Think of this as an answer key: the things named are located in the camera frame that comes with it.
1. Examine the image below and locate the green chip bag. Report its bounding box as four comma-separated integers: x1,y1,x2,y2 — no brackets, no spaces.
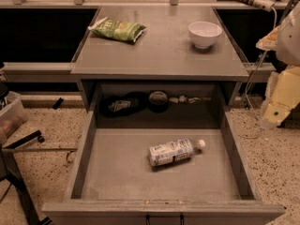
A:
88,17,146,43

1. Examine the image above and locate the blue plastic bottle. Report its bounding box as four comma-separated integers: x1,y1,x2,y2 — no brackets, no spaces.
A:
148,138,206,167

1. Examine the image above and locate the clear plastic storage bin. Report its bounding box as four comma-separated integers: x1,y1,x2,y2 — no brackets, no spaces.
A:
0,91,28,144

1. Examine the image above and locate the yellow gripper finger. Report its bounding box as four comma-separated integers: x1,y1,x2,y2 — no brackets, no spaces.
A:
259,66,300,128
256,26,279,51

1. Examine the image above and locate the white cable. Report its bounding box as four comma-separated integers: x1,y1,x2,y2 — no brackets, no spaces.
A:
241,6,279,140

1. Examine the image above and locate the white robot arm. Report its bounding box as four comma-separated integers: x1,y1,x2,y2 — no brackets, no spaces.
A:
256,4,300,128

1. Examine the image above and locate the grey open drawer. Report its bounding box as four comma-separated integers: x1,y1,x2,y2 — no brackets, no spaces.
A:
41,82,286,225

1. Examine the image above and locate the black chair base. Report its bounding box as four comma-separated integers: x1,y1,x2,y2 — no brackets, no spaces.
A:
6,130,45,149

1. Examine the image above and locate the white bowl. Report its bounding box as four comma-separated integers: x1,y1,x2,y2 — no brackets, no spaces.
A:
188,22,223,49

